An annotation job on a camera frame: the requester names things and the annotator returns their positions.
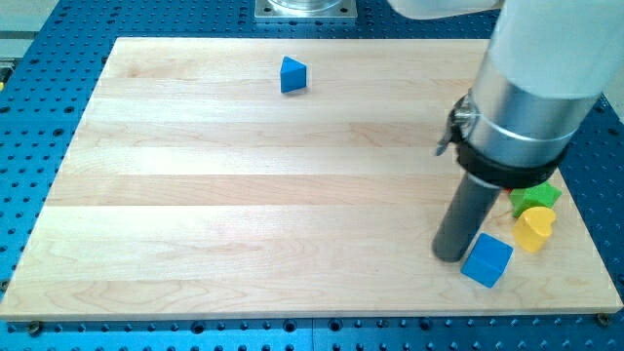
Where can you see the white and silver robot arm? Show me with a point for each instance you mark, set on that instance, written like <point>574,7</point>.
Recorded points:
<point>546,64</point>

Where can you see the blue triangle block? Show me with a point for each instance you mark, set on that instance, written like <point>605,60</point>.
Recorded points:
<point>293,75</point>

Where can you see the blue cube block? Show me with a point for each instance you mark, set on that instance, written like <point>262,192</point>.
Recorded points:
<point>487,261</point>

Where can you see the light wooden board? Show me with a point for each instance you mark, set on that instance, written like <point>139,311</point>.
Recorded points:
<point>194,189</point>

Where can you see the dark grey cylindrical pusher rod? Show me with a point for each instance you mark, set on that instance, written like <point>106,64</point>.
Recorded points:
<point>471,203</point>

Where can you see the yellow heart block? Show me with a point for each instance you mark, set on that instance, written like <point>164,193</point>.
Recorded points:
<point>533,228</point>

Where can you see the green star block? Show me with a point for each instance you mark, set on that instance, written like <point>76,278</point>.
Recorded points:
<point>542,195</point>

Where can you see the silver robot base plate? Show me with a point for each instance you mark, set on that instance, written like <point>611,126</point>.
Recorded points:
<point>305,9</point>

